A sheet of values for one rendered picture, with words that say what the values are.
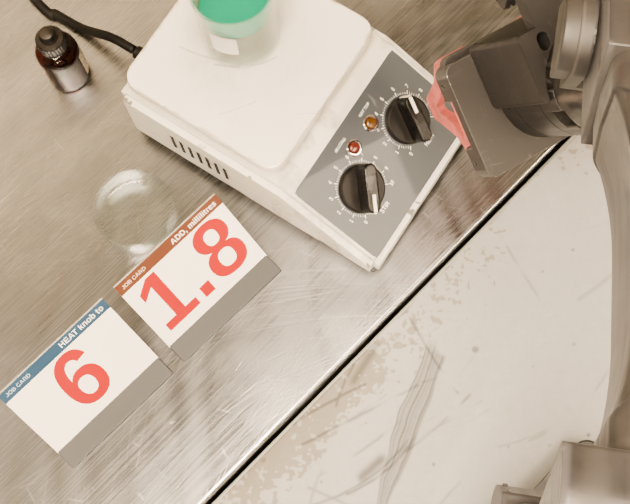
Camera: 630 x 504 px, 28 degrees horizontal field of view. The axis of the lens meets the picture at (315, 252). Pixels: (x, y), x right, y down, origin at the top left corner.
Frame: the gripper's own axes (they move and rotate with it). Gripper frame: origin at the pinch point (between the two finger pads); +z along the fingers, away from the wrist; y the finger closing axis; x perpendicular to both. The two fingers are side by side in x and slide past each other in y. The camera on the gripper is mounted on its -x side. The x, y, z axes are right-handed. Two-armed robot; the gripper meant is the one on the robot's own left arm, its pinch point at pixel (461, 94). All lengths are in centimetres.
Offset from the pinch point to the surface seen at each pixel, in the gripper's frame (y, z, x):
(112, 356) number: 24.1, 13.1, 6.7
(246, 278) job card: 13.8, 12.6, 6.4
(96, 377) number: 25.7, 13.3, 7.5
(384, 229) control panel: 5.4, 7.0, 6.7
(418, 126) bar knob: 1.0, 5.4, 1.5
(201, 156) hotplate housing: 13.1, 12.2, -2.4
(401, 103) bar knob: 1.1, 6.1, -0.3
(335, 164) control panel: 6.6, 7.0, 1.4
